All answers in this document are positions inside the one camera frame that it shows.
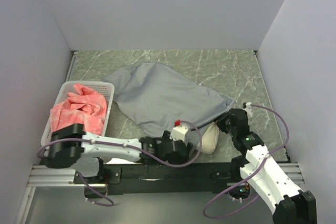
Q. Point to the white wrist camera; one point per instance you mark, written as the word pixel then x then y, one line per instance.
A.
pixel 248 108
pixel 180 132

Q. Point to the grey pillowcase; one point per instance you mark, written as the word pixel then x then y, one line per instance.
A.
pixel 154 96

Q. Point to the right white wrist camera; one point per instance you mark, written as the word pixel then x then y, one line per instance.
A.
pixel 248 108

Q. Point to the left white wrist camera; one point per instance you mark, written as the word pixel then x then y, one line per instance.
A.
pixel 180 132

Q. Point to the beige pillow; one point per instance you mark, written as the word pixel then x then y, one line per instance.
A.
pixel 209 139

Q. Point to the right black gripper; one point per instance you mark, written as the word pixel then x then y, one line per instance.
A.
pixel 219 121

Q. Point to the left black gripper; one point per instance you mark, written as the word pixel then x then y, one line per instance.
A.
pixel 182 159

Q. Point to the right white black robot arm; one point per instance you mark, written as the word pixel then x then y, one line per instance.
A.
pixel 287 202

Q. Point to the white plastic basket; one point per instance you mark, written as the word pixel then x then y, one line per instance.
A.
pixel 104 88

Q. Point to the aluminium frame rail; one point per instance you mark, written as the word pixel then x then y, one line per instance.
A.
pixel 41 176

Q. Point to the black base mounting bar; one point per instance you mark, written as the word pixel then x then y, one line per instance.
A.
pixel 119 179

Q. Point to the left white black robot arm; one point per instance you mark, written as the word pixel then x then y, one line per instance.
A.
pixel 72 147

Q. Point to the pink crumpled cloth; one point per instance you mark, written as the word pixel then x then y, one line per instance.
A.
pixel 83 106

